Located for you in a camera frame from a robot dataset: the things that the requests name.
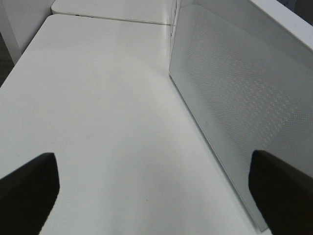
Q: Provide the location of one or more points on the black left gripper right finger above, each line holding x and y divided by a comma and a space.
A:
282, 193

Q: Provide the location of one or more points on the white microwave door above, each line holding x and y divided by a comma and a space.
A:
245, 71

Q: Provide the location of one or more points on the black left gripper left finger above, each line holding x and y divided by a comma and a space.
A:
27, 196

